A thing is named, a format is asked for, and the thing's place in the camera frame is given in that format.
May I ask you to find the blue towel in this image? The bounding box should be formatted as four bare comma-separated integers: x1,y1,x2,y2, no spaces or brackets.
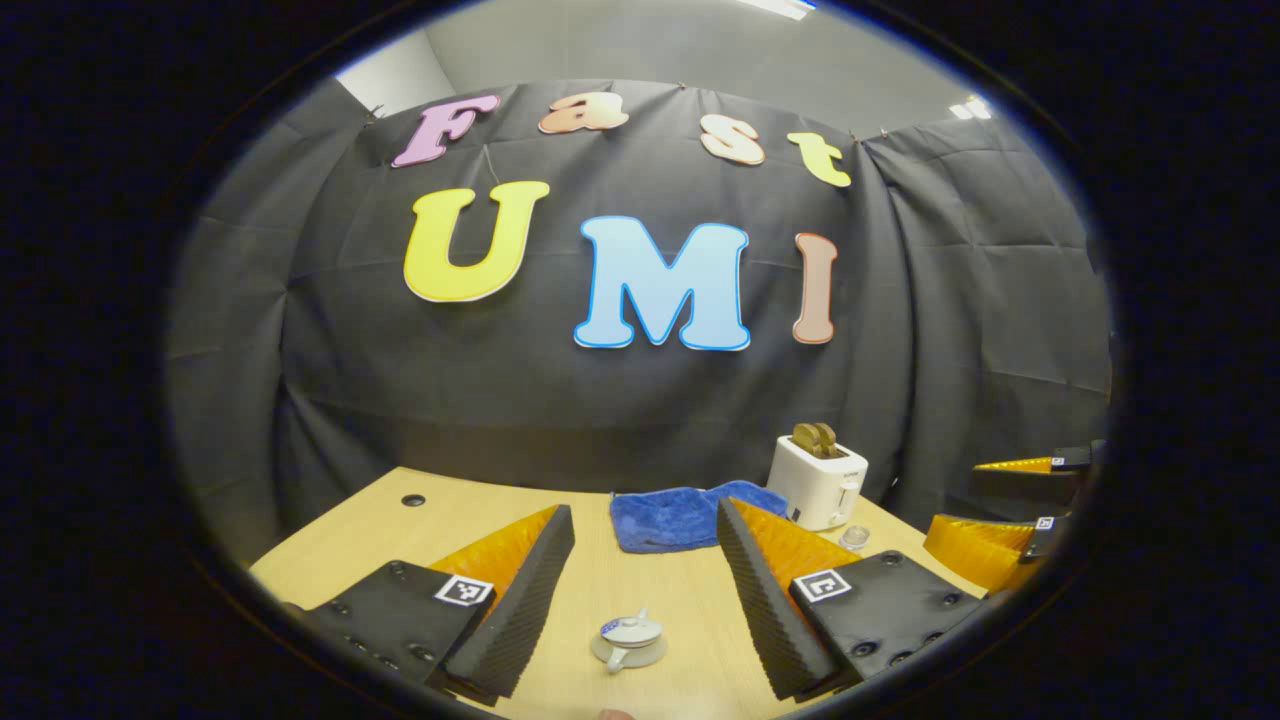
609,480,791,554

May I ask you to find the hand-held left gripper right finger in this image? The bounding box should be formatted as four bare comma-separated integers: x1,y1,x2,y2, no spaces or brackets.
716,497,991,701

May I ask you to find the white toaster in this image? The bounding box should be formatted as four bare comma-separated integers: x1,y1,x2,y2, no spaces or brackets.
766,435,869,532

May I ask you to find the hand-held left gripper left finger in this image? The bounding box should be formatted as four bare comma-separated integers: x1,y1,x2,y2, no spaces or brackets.
300,503,577,701

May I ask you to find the white ceramic teacup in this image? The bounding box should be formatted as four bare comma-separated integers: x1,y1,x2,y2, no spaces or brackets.
590,608,669,673

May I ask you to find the white blue-patterned teacup lid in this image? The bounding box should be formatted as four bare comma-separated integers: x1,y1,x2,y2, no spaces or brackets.
598,608,663,647

